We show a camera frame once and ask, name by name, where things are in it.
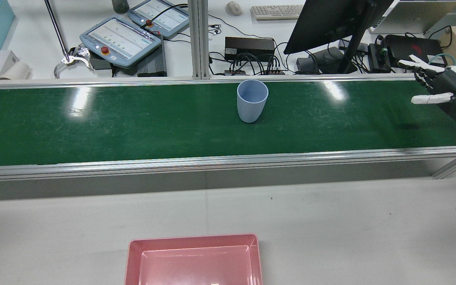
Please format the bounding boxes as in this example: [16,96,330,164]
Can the dark grey bottle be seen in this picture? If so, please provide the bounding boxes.
[112,0,130,15]

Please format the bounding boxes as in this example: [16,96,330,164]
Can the light blue plastic cup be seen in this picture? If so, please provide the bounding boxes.
[237,80,269,124]

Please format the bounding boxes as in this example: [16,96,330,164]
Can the white computer keyboard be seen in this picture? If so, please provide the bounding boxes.
[250,4,305,21]

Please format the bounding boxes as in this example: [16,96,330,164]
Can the black finned power supply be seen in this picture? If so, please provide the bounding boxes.
[137,35,168,78]

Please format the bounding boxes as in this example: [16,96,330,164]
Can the shiny curved metal bracket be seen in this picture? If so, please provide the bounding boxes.
[53,44,95,78]

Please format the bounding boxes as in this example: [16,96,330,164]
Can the grey blue teach pendant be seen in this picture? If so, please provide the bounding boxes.
[79,16,162,68]
[127,0,190,39]

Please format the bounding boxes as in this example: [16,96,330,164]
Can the black computer monitor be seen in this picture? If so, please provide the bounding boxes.
[283,0,395,75]

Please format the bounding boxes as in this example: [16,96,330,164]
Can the black laptop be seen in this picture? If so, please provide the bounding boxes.
[384,34,448,68]

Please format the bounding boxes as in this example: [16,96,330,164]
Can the green conveyor belt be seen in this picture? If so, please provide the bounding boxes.
[0,75,456,182]

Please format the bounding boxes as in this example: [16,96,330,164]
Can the grey computer mouse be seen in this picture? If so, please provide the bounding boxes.
[226,1,243,17]

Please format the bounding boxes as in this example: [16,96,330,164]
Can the pink plastic box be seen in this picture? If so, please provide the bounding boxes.
[124,234,263,285]

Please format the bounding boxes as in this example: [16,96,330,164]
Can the black rectangular device box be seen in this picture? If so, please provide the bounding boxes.
[224,36,276,62]

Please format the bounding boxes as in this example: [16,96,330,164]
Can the small grey box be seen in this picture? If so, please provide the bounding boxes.
[296,57,320,74]

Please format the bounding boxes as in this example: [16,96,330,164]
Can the thin black rod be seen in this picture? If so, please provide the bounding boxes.
[44,0,71,62]

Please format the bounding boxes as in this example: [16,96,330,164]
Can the aluminium profile post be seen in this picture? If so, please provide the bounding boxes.
[188,0,210,80]

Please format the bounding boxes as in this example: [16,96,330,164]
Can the black flat box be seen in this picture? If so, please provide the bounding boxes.
[89,51,114,71]

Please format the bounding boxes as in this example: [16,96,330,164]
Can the black power adapter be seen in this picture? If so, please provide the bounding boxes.
[368,42,391,74]

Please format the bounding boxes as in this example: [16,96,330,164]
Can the silver laptop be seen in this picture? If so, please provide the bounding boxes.
[368,0,456,35]

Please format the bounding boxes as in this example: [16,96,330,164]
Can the black multiport hub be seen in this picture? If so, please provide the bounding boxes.
[223,68,286,76]

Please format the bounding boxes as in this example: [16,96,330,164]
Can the teal cable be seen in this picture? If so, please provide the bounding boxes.
[427,53,456,68]

